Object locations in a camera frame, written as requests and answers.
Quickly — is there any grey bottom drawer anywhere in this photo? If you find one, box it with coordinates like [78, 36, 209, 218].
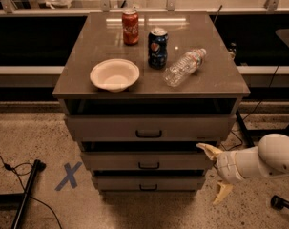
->
[92, 177, 205, 192]

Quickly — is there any black caster leg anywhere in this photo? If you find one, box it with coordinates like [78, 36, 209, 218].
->
[270, 196, 289, 210]

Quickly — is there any black stand leg left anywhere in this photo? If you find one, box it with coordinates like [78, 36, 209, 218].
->
[0, 159, 46, 229]

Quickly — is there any blue tape cross mark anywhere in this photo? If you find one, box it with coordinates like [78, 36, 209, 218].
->
[55, 161, 82, 191]

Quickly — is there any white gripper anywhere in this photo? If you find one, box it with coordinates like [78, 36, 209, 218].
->
[196, 143, 244, 205]

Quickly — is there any grey drawer cabinet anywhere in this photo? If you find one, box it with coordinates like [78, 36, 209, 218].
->
[52, 11, 251, 195]

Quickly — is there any black floor cable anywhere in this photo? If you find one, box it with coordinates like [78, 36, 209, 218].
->
[219, 112, 254, 153]
[0, 146, 64, 229]

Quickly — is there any grey middle drawer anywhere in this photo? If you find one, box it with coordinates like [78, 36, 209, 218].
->
[81, 152, 213, 171]

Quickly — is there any red cola can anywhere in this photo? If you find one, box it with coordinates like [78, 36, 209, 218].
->
[122, 9, 139, 45]

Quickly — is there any white paper bowl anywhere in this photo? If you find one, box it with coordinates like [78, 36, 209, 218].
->
[90, 59, 139, 93]

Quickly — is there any black stand leg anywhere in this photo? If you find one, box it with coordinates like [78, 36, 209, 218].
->
[0, 159, 46, 229]
[236, 112, 289, 148]

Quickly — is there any black floor cable right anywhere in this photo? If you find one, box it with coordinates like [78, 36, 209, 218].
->
[219, 112, 254, 153]

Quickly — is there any blue pepsi can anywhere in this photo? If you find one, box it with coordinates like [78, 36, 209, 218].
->
[148, 28, 168, 70]

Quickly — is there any grey drawer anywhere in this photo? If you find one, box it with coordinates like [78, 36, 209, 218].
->
[92, 177, 205, 192]
[65, 114, 236, 142]
[81, 152, 213, 171]

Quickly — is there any grey top drawer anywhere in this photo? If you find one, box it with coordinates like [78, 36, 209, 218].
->
[65, 114, 236, 142]

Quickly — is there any black stand leg right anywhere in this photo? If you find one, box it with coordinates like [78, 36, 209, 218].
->
[236, 112, 289, 148]

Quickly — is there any black floor cable left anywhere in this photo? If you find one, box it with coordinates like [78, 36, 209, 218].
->
[0, 146, 64, 229]

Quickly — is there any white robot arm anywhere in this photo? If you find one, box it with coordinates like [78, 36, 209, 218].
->
[196, 134, 289, 205]

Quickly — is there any clear plastic water bottle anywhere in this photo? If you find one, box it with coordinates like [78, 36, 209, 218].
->
[163, 48, 207, 87]

